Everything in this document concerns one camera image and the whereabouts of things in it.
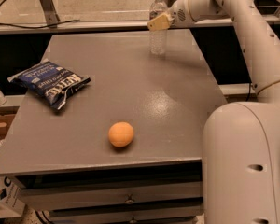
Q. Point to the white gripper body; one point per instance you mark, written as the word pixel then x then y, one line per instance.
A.
pixel 179 14

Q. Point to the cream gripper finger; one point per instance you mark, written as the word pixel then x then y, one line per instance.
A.
pixel 161 22

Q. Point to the clear plastic water bottle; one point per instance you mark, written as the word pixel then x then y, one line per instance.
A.
pixel 157 39

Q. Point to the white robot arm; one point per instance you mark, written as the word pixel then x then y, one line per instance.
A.
pixel 241 141

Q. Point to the grey drawer cabinet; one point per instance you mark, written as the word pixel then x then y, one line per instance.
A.
pixel 166 99

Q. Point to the orange fruit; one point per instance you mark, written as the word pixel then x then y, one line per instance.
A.
pixel 121 134

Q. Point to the blue potato chips bag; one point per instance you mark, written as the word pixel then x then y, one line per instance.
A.
pixel 50 81

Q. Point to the brown cardboard box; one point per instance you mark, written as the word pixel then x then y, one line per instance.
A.
pixel 5 122

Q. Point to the grey drawer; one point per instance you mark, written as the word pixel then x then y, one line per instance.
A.
pixel 137 213
pixel 76 197

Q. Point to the top grey drawer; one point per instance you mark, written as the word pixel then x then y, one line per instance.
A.
pixel 76 197

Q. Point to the white printed box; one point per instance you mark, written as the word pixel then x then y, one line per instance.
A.
pixel 10 205

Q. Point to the left metal bracket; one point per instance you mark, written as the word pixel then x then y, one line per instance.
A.
pixel 50 13

